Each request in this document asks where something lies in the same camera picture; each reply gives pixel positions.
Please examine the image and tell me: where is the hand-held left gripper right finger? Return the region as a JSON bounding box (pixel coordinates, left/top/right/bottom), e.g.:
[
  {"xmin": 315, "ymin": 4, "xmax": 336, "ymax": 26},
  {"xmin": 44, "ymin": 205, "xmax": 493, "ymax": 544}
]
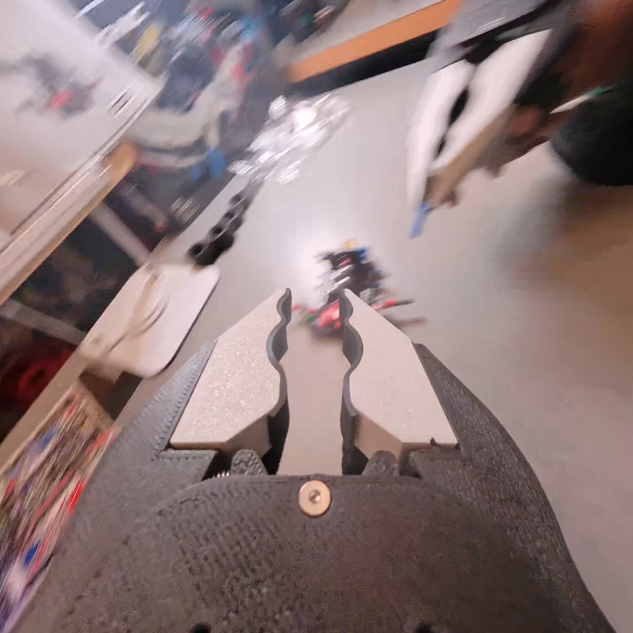
[{"xmin": 340, "ymin": 288, "xmax": 459, "ymax": 460}]

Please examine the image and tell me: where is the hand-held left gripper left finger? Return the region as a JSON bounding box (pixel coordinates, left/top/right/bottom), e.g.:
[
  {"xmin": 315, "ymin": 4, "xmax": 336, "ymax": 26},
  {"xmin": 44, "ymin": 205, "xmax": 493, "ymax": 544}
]
[{"xmin": 169, "ymin": 288, "xmax": 293, "ymax": 456}]

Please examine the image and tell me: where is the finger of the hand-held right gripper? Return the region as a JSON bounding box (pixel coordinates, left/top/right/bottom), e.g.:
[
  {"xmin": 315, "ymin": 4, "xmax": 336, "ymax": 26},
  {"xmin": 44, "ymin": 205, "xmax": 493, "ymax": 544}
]
[
  {"xmin": 426, "ymin": 29, "xmax": 553, "ymax": 206},
  {"xmin": 406, "ymin": 63, "xmax": 476, "ymax": 204}
]

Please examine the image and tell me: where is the blue lego piece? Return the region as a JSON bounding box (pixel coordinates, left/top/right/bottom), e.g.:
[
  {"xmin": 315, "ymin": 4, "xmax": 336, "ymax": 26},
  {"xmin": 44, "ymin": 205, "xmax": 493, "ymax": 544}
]
[{"xmin": 408, "ymin": 202, "xmax": 435, "ymax": 239}]

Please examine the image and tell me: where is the multicoloured lego vehicle frame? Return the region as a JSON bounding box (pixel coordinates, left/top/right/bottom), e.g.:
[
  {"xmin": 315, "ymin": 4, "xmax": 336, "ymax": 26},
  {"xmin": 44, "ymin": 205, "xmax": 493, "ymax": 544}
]
[{"xmin": 292, "ymin": 240, "xmax": 426, "ymax": 339}]

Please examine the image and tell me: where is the black lego tyre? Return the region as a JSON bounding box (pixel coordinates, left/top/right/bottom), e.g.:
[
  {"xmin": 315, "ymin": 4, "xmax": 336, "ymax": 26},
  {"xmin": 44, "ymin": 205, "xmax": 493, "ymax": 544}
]
[
  {"xmin": 188, "ymin": 237, "xmax": 235, "ymax": 267},
  {"xmin": 225, "ymin": 190, "xmax": 255, "ymax": 218},
  {"xmin": 208, "ymin": 213, "xmax": 245, "ymax": 243}
]

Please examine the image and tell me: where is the person's right hand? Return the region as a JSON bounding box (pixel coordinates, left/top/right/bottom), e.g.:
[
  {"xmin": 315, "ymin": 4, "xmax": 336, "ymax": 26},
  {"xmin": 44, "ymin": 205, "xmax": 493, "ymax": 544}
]
[{"xmin": 564, "ymin": 0, "xmax": 633, "ymax": 95}]

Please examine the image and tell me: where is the orange wooden board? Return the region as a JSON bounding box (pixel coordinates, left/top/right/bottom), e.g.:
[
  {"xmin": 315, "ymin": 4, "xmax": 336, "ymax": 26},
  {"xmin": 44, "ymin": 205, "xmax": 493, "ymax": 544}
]
[{"xmin": 289, "ymin": 0, "xmax": 461, "ymax": 82}]

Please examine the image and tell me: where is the white booklet sheet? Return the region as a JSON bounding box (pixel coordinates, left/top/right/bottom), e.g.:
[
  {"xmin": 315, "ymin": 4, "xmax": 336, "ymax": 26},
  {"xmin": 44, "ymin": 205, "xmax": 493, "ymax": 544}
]
[{"xmin": 79, "ymin": 262, "xmax": 221, "ymax": 379}]

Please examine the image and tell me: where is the clear plastic bag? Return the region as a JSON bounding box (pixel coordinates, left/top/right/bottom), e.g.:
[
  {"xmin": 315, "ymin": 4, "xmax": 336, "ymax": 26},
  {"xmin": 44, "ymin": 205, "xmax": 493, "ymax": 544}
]
[{"xmin": 230, "ymin": 93, "xmax": 353, "ymax": 185}]

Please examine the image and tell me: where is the red round object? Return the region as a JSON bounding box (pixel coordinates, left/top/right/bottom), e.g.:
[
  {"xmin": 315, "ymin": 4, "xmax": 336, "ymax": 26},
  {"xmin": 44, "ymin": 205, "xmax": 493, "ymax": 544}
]
[{"xmin": 0, "ymin": 341, "xmax": 75, "ymax": 411}]

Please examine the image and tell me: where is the colourful toy box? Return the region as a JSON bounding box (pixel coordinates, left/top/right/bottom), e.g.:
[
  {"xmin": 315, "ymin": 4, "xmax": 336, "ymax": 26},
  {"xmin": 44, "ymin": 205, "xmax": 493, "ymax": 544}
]
[{"xmin": 0, "ymin": 386, "xmax": 119, "ymax": 619}]

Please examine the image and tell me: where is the pale striped box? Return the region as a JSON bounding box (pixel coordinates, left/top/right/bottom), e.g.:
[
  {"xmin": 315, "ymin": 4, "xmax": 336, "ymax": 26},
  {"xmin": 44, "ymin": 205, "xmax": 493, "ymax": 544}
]
[{"xmin": 129, "ymin": 99, "xmax": 233, "ymax": 169}]

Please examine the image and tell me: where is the large pale display panel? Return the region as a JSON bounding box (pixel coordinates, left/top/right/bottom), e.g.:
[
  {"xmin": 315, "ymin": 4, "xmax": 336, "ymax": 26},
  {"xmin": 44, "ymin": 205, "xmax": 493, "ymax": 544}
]
[{"xmin": 0, "ymin": 0, "xmax": 166, "ymax": 302}]

